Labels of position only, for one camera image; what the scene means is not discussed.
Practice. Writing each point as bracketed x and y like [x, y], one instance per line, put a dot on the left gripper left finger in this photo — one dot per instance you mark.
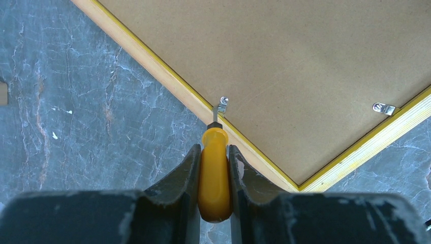
[166, 212]

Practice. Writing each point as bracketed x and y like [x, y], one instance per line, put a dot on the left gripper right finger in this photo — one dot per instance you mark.
[265, 213]

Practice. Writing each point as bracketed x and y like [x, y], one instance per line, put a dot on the orange handled screwdriver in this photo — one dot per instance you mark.
[214, 193]

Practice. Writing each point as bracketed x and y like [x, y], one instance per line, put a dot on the yellow picture frame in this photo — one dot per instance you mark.
[409, 116]

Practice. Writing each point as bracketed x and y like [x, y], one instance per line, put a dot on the metal retaining clip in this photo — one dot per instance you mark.
[385, 109]
[222, 106]

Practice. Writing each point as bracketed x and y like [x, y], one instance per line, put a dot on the small wooden cube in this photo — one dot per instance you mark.
[3, 94]

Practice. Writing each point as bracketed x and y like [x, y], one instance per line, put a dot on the brown frame backing board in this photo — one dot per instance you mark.
[301, 76]

